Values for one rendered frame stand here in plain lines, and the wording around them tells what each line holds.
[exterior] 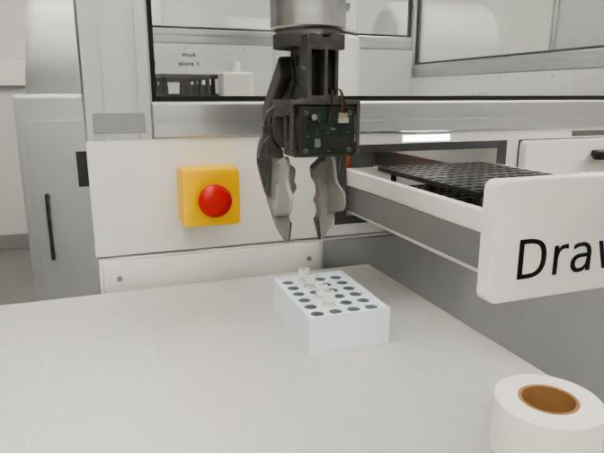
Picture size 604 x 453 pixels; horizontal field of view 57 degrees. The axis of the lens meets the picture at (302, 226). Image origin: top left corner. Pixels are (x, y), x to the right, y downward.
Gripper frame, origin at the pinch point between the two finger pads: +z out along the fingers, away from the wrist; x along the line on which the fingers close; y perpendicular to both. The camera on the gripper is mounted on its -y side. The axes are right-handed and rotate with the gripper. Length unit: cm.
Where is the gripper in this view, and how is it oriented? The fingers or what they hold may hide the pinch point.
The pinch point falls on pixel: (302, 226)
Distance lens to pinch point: 61.8
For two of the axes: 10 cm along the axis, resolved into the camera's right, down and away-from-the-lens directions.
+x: 9.5, -0.7, 3.1
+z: 0.0, 9.7, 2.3
